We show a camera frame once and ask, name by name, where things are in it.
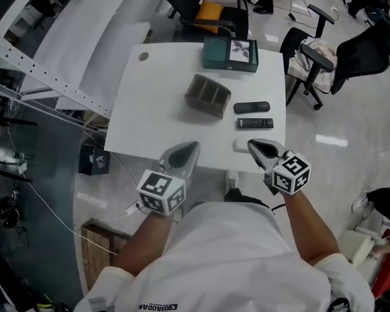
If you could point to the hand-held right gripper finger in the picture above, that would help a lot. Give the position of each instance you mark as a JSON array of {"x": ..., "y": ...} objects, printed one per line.
[
  {"x": 260, "y": 157},
  {"x": 273, "y": 149}
]

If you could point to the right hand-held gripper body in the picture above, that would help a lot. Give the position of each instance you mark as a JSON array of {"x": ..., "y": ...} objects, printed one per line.
[{"x": 291, "y": 174}]

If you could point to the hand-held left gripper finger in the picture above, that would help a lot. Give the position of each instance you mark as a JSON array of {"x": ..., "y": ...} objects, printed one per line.
[
  {"x": 174, "y": 157},
  {"x": 188, "y": 166}
]

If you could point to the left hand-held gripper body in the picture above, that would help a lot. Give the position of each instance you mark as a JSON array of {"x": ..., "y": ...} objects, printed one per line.
[{"x": 161, "y": 192}]

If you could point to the small white remote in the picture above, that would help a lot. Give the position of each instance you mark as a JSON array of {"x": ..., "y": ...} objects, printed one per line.
[{"x": 239, "y": 145}]

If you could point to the black buttoned remote control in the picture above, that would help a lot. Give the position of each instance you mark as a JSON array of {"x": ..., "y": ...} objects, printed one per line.
[{"x": 255, "y": 123}]

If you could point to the black rounded remote control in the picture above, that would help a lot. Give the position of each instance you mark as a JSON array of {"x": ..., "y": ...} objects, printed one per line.
[{"x": 252, "y": 107}]

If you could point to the brown compartment organizer box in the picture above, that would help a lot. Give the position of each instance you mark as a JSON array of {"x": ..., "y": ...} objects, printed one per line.
[{"x": 204, "y": 107}]

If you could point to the person's right forearm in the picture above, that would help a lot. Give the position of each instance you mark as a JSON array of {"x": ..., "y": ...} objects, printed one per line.
[{"x": 312, "y": 232}]

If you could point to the person's left forearm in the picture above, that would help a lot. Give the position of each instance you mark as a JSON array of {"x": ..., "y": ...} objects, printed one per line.
[{"x": 143, "y": 242}]

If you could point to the black cardboard box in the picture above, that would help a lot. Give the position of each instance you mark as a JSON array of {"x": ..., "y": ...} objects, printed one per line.
[{"x": 94, "y": 161}]

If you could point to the dark green picture box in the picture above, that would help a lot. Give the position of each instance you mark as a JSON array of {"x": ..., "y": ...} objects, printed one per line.
[{"x": 214, "y": 52}]

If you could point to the white power strip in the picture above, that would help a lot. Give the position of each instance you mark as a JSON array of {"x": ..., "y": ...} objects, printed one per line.
[{"x": 133, "y": 208}]

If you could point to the person's right shoe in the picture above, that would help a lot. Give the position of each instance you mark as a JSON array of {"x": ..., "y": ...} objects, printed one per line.
[{"x": 231, "y": 180}]

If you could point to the person's right leg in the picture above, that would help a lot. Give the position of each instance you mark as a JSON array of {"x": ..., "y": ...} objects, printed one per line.
[{"x": 247, "y": 198}]

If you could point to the white table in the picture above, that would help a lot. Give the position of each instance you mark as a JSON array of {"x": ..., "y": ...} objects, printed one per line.
[{"x": 149, "y": 109}]

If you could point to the person's white shirt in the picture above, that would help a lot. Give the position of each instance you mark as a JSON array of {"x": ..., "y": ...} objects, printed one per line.
[{"x": 221, "y": 258}]

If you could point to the wooden pallet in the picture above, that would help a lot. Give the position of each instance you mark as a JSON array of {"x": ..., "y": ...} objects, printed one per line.
[{"x": 94, "y": 255}]

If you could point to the cream plastic container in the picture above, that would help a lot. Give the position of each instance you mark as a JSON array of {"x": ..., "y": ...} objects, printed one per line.
[{"x": 356, "y": 247}]

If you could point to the beige cloth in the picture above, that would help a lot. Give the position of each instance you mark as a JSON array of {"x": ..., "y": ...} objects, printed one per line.
[{"x": 321, "y": 49}]

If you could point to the black swivel office chair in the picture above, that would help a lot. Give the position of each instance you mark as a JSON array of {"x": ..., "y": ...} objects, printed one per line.
[{"x": 360, "y": 57}]

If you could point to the orange cushion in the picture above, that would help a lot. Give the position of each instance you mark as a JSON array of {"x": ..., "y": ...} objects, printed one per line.
[{"x": 208, "y": 16}]

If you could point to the white metal shelving rack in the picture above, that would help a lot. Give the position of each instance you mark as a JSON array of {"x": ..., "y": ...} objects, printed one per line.
[{"x": 78, "y": 44}]

